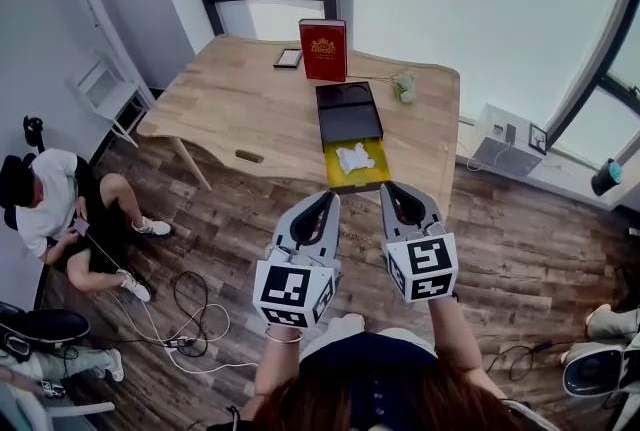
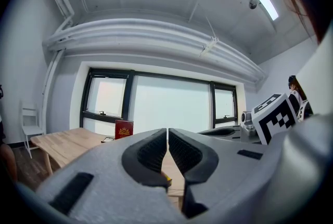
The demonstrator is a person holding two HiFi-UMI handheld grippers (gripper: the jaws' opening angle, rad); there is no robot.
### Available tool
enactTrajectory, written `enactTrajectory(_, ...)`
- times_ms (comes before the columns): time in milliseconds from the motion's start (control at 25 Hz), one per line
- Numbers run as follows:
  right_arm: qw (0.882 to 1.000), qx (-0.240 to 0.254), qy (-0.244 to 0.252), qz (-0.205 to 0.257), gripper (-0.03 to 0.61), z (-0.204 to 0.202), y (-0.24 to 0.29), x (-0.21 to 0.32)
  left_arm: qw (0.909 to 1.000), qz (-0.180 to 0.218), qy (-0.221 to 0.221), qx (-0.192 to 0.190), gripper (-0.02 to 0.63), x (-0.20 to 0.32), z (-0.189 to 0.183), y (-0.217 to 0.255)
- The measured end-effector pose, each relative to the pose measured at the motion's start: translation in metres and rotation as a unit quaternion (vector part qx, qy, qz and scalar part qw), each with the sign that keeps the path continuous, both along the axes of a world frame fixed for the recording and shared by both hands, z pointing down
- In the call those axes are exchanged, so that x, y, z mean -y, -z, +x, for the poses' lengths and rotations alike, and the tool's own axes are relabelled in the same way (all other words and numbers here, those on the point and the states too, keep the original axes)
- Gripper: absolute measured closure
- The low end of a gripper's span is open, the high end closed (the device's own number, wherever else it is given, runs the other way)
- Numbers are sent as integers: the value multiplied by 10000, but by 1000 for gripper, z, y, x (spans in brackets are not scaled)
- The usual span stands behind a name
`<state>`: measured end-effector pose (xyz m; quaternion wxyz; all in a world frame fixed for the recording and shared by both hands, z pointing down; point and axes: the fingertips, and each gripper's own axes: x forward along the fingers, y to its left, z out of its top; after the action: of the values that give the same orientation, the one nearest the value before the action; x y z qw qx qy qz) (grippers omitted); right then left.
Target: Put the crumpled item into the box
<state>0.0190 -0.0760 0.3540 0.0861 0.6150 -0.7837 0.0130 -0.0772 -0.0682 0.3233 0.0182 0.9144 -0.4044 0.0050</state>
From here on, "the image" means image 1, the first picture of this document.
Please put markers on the person's left forearm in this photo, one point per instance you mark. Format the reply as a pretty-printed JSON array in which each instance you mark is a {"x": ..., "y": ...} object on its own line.
[{"x": 275, "y": 364}]

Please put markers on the person's beige trouser legs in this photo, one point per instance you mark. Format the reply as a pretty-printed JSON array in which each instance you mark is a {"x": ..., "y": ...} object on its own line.
[{"x": 345, "y": 326}]

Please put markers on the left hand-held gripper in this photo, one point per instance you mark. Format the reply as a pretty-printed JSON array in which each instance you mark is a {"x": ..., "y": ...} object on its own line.
[{"x": 287, "y": 291}]

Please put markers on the black cup teal lid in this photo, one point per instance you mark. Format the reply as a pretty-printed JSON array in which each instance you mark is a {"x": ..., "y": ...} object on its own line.
[{"x": 605, "y": 179}]

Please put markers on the white artificial flower sprig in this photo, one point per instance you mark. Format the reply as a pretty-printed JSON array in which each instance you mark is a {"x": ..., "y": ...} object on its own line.
[{"x": 406, "y": 89}]

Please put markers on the small black flat picture frame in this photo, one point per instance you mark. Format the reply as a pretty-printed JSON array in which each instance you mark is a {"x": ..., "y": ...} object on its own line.
[{"x": 287, "y": 58}]

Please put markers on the person's right forearm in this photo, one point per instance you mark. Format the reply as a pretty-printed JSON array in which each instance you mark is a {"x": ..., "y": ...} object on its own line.
[{"x": 452, "y": 339}]

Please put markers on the white and black machine shell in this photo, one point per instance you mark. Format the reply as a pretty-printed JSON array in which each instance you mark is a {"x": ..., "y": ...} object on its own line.
[{"x": 595, "y": 364}]

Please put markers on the black standing deer picture frame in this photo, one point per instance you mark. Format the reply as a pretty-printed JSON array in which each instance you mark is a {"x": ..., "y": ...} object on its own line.
[{"x": 538, "y": 139}]

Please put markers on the wooden table leg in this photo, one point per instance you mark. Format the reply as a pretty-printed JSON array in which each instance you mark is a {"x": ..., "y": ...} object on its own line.
[{"x": 192, "y": 164}]

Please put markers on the white plastic chair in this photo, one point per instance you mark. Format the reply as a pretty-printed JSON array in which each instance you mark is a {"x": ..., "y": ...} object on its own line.
[{"x": 75, "y": 411}]

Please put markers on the white cloth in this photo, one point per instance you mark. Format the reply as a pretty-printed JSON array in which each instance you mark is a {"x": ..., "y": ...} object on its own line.
[{"x": 355, "y": 159}]

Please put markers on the red book gold emblem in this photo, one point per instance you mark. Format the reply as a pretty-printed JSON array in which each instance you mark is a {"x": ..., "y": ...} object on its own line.
[{"x": 322, "y": 51}]

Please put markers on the black dome-shaped device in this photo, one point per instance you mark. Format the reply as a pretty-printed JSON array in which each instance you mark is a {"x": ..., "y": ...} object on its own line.
[{"x": 55, "y": 326}]

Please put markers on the black power adapter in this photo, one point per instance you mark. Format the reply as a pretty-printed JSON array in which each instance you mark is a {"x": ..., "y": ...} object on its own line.
[{"x": 510, "y": 134}]

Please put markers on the white air conditioner unit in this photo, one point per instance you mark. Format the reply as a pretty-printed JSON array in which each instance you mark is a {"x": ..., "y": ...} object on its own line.
[{"x": 505, "y": 159}]

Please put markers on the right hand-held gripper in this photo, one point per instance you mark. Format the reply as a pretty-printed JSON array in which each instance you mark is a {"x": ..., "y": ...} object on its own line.
[{"x": 425, "y": 266}]

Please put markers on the person's dark blue top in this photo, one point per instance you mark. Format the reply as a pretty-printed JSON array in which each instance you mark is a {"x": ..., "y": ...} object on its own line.
[{"x": 370, "y": 349}]

